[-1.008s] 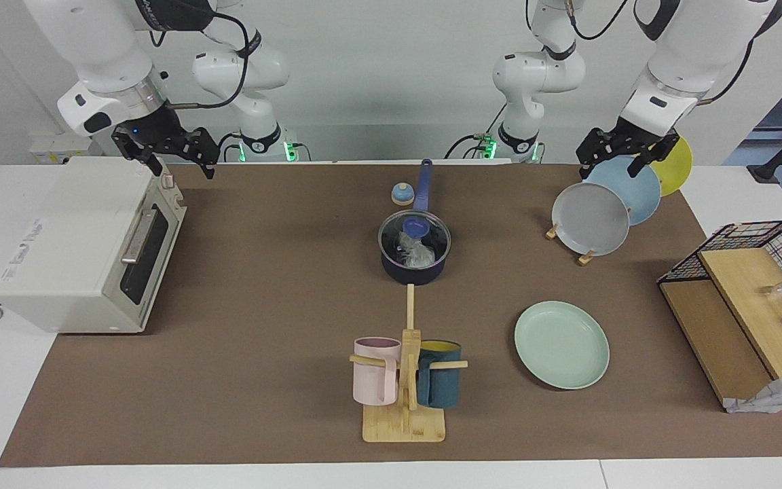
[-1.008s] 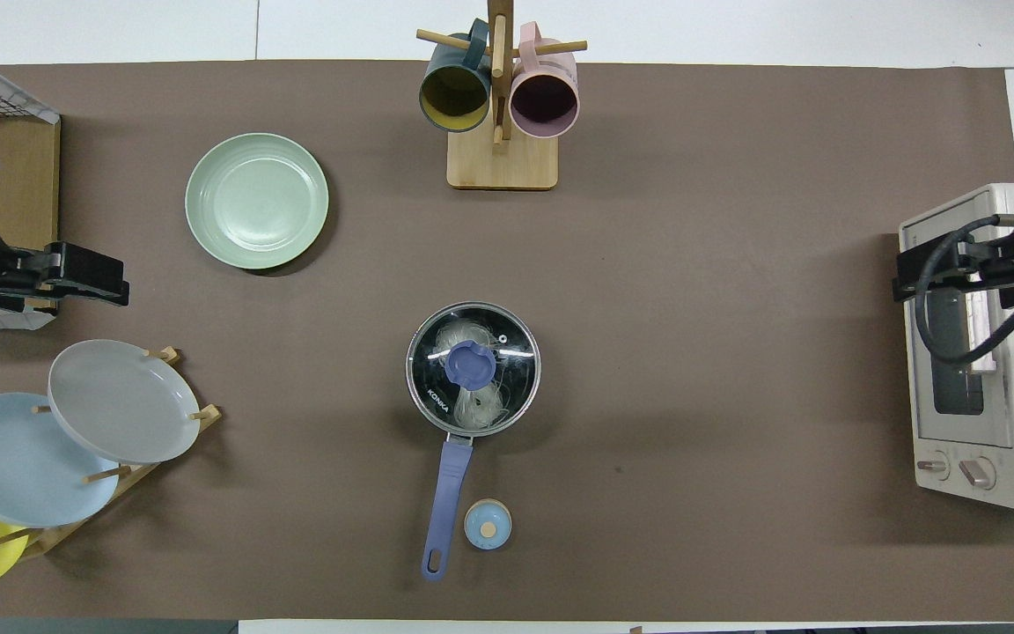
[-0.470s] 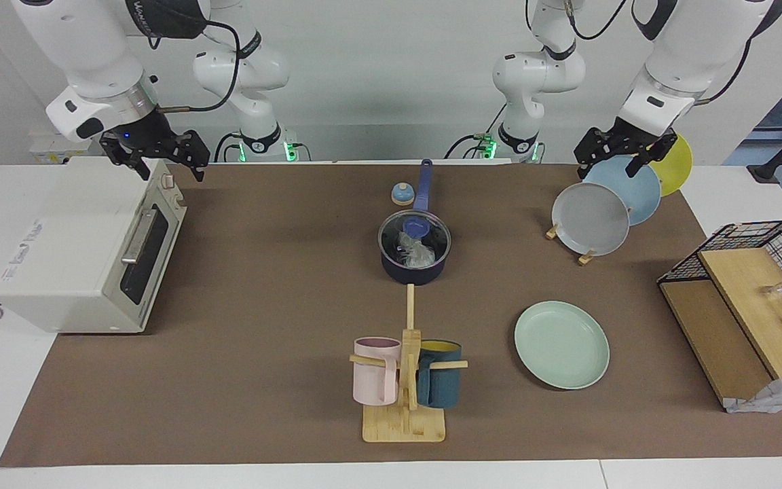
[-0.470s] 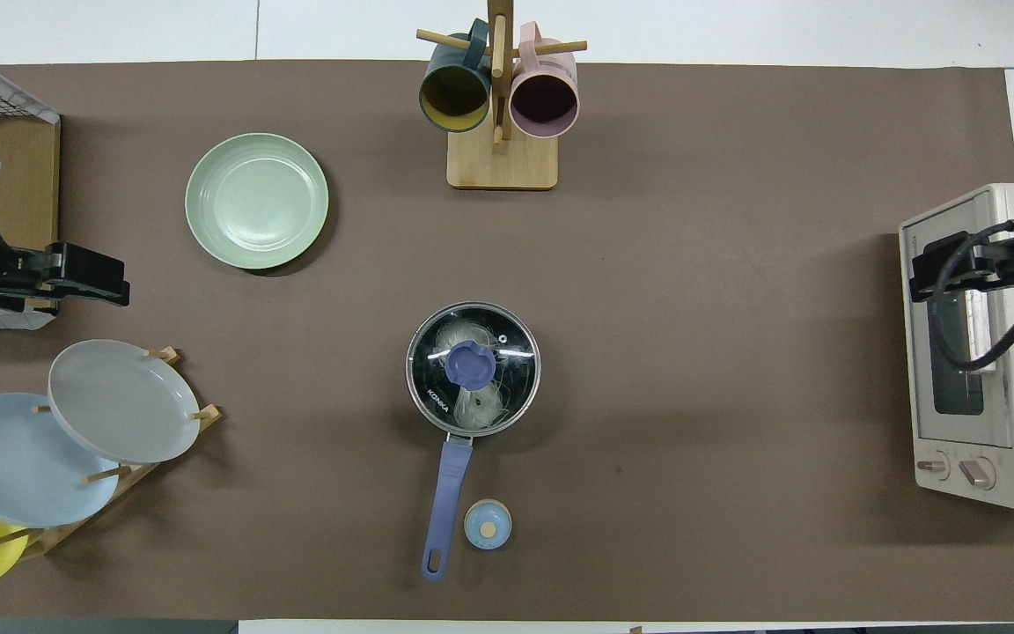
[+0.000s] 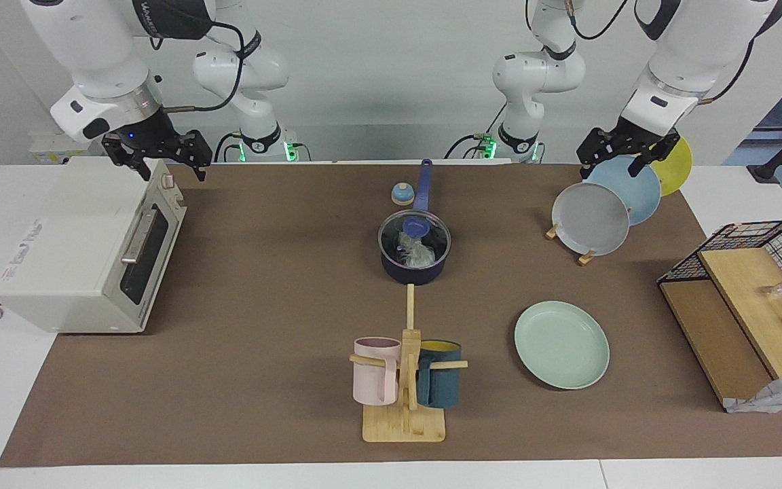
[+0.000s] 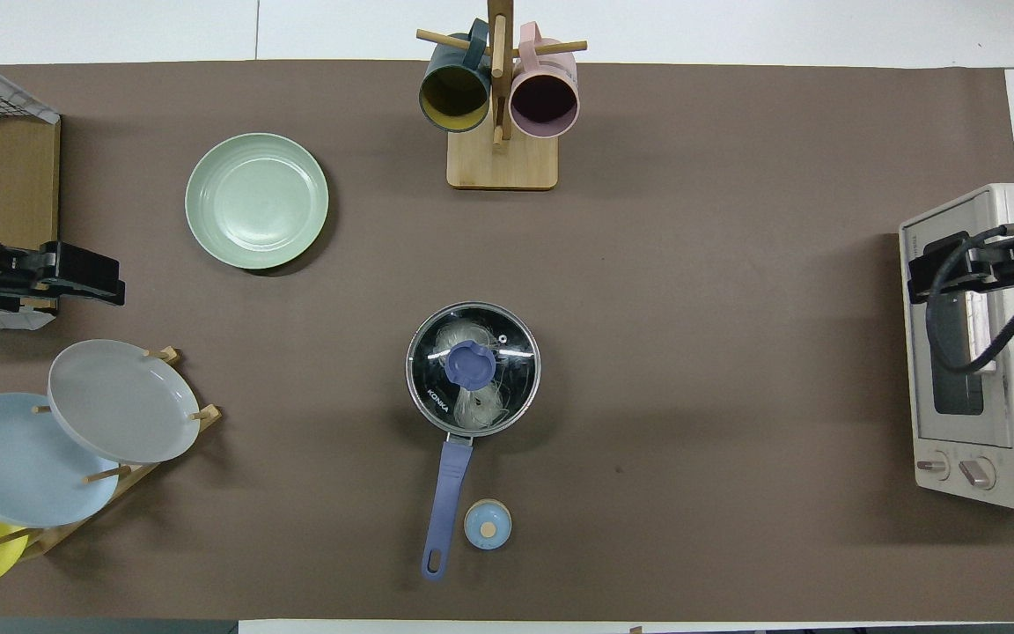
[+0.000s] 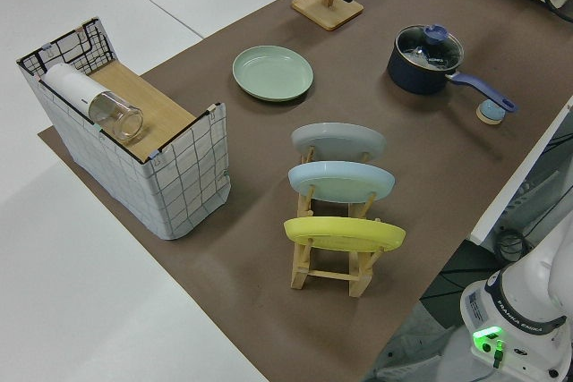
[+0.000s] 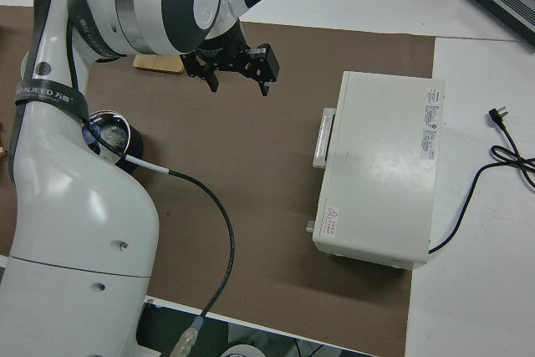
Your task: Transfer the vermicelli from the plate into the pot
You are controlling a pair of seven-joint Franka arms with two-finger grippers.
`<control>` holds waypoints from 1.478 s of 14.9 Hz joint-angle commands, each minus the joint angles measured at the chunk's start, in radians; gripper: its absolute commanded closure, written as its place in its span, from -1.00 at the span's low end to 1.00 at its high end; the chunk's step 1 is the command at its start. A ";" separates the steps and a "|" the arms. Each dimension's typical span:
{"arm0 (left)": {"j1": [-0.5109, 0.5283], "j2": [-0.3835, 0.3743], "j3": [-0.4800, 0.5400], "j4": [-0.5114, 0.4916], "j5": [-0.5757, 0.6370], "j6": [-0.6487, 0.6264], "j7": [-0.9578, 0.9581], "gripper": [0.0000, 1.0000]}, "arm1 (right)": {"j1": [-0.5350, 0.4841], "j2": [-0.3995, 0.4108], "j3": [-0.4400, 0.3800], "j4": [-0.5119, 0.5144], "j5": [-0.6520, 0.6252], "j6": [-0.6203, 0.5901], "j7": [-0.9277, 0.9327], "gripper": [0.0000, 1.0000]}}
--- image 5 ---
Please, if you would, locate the wire and wood shelf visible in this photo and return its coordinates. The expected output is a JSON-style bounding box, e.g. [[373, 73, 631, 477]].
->
[[657, 219, 782, 408]]

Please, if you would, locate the light green plate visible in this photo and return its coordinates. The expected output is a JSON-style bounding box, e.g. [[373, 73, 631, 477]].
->
[[514, 301, 611, 391]]

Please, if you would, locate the beige toaster oven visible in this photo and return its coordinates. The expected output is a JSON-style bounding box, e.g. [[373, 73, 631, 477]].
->
[[0, 156, 188, 334]]

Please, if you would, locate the grey plate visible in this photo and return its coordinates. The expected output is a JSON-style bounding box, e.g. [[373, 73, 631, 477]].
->
[[552, 182, 631, 257]]

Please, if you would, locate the pink mug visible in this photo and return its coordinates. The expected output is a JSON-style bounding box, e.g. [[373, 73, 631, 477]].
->
[[353, 337, 403, 407]]

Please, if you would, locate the glass lid blue knob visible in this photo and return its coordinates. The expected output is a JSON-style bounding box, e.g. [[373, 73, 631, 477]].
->
[[378, 210, 452, 270]]

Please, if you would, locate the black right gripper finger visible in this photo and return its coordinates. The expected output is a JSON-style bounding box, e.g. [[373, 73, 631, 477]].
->
[[110, 149, 151, 183], [187, 149, 214, 183]]

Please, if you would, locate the light blue plate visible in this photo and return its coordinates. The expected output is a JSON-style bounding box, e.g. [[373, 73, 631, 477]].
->
[[584, 155, 663, 226]]

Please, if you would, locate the wooden plate rack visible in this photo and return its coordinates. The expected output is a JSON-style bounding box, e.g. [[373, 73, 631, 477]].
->
[[544, 221, 597, 266]]

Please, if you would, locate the white wall socket box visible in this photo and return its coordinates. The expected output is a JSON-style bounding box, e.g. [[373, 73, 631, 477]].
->
[[29, 132, 94, 164]]

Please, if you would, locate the black pot purple handle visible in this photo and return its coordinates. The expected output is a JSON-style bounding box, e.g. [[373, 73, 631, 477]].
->
[[378, 159, 452, 285]]

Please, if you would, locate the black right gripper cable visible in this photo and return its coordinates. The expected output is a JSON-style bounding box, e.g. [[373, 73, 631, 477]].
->
[[160, 20, 246, 113]]

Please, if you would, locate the yellow plate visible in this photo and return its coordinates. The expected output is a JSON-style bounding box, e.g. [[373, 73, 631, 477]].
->
[[656, 136, 694, 198]]

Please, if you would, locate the brown table mat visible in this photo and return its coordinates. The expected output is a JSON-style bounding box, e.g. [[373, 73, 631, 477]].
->
[[0, 163, 782, 468]]

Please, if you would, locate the dark teal mug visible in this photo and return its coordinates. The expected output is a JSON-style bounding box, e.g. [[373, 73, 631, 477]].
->
[[416, 340, 463, 409]]

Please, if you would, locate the wooden mug tree stand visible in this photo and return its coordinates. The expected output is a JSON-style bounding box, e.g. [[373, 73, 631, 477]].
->
[[349, 284, 468, 443]]

